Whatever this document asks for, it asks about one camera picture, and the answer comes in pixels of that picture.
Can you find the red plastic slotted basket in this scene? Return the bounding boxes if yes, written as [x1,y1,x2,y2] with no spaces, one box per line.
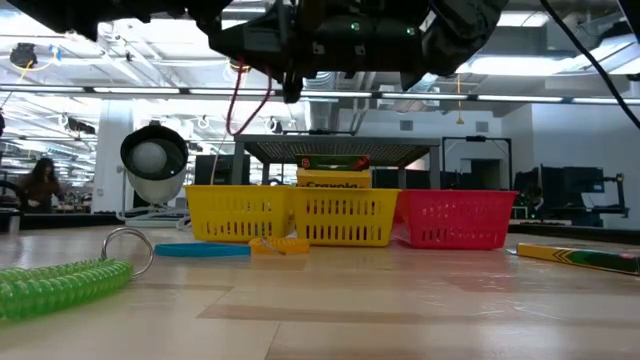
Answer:
[392,188,520,251]

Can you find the green spiral coil keychain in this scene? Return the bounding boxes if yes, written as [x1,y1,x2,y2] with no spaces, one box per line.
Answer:
[0,227,155,322]

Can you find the black ceiling-mounted camera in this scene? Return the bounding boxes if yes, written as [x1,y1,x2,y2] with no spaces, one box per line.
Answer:
[9,42,39,69]

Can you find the white cable with round switch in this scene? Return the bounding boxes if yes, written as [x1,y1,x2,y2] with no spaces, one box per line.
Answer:
[115,203,192,230]

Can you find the silver ventilation duct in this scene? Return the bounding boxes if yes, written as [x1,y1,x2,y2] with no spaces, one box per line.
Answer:
[302,69,346,132]

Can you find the yellow spiral coil keychain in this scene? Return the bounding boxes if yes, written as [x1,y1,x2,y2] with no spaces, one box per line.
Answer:
[248,237,311,257]

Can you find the black background workstation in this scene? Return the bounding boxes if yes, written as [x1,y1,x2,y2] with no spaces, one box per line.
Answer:
[514,164,631,229]

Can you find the person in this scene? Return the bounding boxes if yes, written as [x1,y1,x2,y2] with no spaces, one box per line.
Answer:
[17,157,64,215]

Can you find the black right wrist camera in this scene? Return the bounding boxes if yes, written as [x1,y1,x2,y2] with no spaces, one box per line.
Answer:
[208,9,292,64]

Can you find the overhead light strip bar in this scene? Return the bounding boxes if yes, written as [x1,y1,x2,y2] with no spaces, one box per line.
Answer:
[0,83,640,104]

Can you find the blue rubber band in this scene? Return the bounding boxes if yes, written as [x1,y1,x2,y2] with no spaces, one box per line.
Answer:
[153,242,252,259]

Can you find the grey perforated metal shelf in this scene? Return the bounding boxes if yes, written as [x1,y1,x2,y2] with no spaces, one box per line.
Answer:
[232,133,442,189]

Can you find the yellow plastic slotted basket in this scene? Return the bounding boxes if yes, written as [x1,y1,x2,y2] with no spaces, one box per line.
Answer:
[184,184,297,245]
[292,187,401,249]

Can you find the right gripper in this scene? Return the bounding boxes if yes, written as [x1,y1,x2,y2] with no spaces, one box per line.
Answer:
[282,7,354,105]

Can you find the white cylindrical desk lamp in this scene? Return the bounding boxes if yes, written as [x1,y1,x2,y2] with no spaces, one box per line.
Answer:
[119,123,190,205]

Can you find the black background monitor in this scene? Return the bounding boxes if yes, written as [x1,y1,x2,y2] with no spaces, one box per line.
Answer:
[194,154,251,186]

